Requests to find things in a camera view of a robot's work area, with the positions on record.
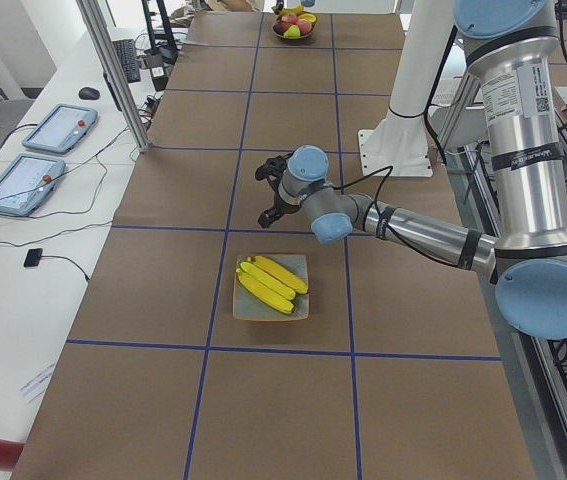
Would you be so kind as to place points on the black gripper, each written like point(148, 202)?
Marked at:
point(279, 202)

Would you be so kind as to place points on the yellow curved banana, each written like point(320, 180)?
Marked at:
point(281, 273)

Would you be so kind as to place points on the greenish yellow banana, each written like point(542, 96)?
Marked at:
point(268, 280)

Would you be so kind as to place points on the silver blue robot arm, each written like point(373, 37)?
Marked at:
point(508, 44)

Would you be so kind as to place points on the square blue plate orange rim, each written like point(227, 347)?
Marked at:
point(249, 308)

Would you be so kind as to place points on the green pear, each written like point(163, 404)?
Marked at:
point(292, 32)

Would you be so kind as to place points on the red apple right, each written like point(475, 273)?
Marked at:
point(304, 26)

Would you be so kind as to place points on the red apple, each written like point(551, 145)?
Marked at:
point(289, 18)
point(304, 26)

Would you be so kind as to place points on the red apple left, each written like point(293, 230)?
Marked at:
point(289, 18)

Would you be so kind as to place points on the black computer mouse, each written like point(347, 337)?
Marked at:
point(88, 93)

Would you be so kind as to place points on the black keyboard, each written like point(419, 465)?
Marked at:
point(125, 51)

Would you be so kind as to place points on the blue teach pendant far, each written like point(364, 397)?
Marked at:
point(61, 129)

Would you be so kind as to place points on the blue teach pendant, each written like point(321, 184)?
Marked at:
point(61, 129)
point(26, 183)

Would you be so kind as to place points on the small black box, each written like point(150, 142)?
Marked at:
point(33, 258)

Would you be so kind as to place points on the blue teach pendant near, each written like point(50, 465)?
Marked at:
point(26, 183)

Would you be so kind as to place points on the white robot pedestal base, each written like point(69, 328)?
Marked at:
point(400, 139)

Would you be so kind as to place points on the aluminium frame post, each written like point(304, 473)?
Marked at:
point(121, 93)

